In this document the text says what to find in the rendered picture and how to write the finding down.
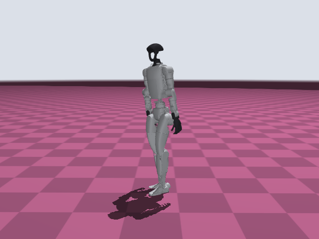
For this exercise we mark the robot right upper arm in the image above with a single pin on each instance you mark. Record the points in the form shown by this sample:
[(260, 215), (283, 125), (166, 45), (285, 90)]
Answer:
[(145, 91)]

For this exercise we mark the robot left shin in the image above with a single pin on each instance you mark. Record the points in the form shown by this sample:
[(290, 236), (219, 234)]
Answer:
[(162, 166)]

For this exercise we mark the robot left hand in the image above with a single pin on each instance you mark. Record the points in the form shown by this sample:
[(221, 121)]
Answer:
[(177, 124)]

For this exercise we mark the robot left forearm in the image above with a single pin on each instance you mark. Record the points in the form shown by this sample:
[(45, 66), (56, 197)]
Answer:
[(172, 103)]

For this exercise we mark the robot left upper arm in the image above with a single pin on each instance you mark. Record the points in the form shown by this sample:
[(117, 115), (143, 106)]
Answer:
[(168, 72)]

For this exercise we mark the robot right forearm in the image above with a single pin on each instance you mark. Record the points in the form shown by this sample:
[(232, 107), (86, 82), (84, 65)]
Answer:
[(148, 104)]

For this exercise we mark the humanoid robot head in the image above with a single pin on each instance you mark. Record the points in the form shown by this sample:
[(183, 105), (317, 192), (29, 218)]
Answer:
[(155, 48)]

